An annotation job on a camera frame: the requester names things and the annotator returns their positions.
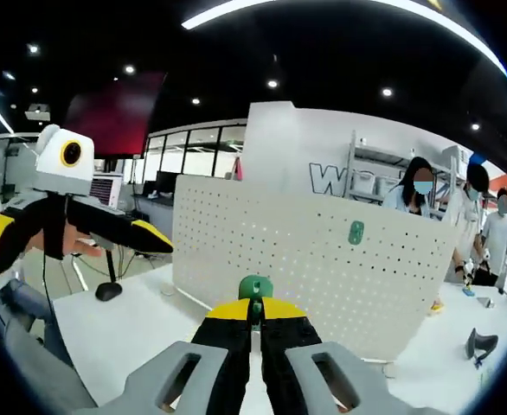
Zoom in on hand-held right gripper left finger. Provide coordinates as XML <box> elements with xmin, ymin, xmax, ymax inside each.
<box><xmin>74</xmin><ymin>297</ymin><xmax>254</xmax><ymax>415</ymax></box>

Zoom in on black laptop stand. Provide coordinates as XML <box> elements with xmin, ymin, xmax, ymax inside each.
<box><xmin>94</xmin><ymin>239</ymin><xmax>127</xmax><ymax>303</ymax></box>

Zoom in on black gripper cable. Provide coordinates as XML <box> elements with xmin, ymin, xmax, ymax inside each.
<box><xmin>41</xmin><ymin>254</ymin><xmax>58</xmax><ymax>313</ymax></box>

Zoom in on white perforated mounting plate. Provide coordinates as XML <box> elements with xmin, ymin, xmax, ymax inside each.
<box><xmin>160</xmin><ymin>172</ymin><xmax>459</xmax><ymax>380</ymax></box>

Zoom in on ceiling light strip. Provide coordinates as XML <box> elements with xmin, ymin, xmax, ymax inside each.
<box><xmin>181</xmin><ymin>0</ymin><xmax>507</xmax><ymax>82</ymax></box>

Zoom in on person's left hand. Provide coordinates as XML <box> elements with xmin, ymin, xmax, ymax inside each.
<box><xmin>65</xmin><ymin>227</ymin><xmax>104</xmax><ymax>259</ymax></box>

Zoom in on dark red hanging screen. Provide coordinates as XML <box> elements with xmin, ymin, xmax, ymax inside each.
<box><xmin>61</xmin><ymin>71</ymin><xmax>169</xmax><ymax>159</ymax></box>

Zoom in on person's grey trousers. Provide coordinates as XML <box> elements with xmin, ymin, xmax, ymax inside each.
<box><xmin>0</xmin><ymin>276</ymin><xmax>99</xmax><ymax>412</ymax></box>

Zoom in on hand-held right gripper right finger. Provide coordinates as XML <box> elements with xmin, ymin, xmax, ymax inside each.
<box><xmin>257</xmin><ymin>297</ymin><xmax>449</xmax><ymax>415</ymax></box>

